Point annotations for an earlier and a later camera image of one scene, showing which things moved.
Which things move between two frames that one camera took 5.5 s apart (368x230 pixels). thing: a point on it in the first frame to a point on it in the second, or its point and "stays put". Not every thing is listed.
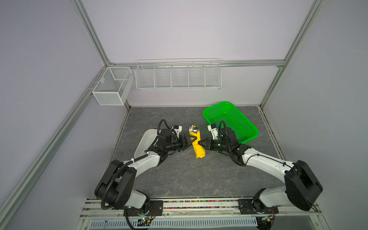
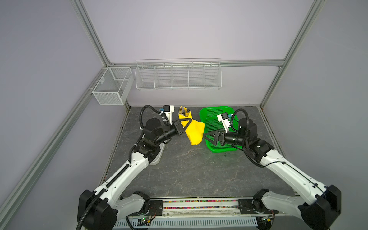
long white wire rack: [178, 74] stays put
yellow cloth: [200, 150] to [195, 130]
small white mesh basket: [114, 86] stays put
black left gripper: [183, 143] to [177, 127]
